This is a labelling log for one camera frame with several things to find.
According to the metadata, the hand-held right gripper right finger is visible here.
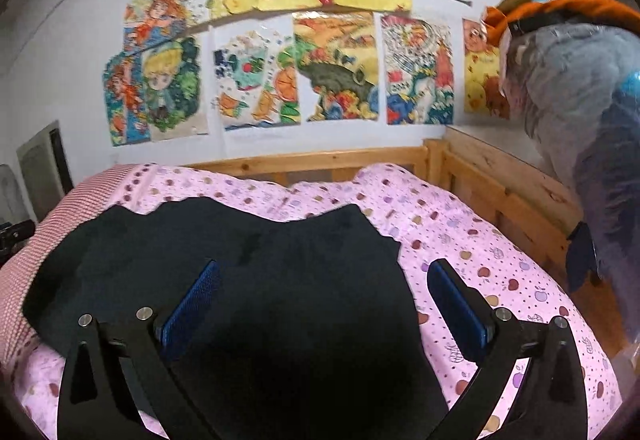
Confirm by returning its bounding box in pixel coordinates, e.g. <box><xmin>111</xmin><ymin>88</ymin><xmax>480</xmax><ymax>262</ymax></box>
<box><xmin>427</xmin><ymin>259</ymin><xmax>592</xmax><ymax>440</ymax></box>

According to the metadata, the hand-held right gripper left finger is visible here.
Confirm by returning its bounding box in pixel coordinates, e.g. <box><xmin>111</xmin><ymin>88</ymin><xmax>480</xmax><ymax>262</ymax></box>
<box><xmin>56</xmin><ymin>259</ymin><xmax>223</xmax><ymax>440</ymax></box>

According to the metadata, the black collared shirt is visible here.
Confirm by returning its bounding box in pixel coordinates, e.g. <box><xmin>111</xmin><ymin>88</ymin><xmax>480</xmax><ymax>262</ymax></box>
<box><xmin>22</xmin><ymin>196</ymin><xmax>451</xmax><ymax>440</ymax></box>

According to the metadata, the pink apple-print bed sheet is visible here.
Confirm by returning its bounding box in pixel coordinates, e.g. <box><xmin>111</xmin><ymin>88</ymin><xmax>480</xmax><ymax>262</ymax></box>
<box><xmin>10</xmin><ymin>163</ymin><xmax>624</xmax><ymax>440</ymax></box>

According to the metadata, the red checked quilt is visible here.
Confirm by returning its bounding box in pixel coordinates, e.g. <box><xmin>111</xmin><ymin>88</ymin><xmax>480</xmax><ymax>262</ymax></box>
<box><xmin>0</xmin><ymin>163</ymin><xmax>151</xmax><ymax>361</ymax></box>

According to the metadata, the grey framed panel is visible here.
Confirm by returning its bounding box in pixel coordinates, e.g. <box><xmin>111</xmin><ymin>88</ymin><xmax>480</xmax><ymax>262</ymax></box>
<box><xmin>16</xmin><ymin>120</ymin><xmax>75</xmax><ymax>223</ymax></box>

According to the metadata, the wooden bed frame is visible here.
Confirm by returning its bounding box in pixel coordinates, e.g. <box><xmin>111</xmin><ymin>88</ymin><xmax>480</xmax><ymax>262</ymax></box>
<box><xmin>182</xmin><ymin>124</ymin><xmax>633</xmax><ymax>338</ymax></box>

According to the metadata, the blond child wall poster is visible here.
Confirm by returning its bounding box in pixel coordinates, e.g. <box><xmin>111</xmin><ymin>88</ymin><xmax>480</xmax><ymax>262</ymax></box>
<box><xmin>139</xmin><ymin>36</ymin><xmax>210</xmax><ymax>141</ymax></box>

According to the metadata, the orange-haired girl wall poster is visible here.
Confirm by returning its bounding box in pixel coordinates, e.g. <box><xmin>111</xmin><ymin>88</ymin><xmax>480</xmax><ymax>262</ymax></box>
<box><xmin>101</xmin><ymin>0</ymin><xmax>193</xmax><ymax>147</ymax></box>

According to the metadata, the orange slices wall poster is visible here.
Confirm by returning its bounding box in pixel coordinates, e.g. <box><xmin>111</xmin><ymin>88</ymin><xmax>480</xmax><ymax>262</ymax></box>
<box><xmin>211</xmin><ymin>26</ymin><xmax>302</xmax><ymax>131</ymax></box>

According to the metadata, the yellow bear wall poster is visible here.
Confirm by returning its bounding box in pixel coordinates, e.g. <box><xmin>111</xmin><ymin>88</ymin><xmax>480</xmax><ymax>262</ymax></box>
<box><xmin>461</xmin><ymin>17</ymin><xmax>512</xmax><ymax>121</ymax></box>

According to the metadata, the city drawing wall poster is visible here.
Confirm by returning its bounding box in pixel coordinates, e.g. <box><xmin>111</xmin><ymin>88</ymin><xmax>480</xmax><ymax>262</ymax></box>
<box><xmin>379</xmin><ymin>14</ymin><xmax>456</xmax><ymax>127</ymax></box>

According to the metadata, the landscape wall poster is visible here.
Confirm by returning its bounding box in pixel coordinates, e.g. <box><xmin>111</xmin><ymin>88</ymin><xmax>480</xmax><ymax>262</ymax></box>
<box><xmin>291</xmin><ymin>10</ymin><xmax>379</xmax><ymax>124</ymax></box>

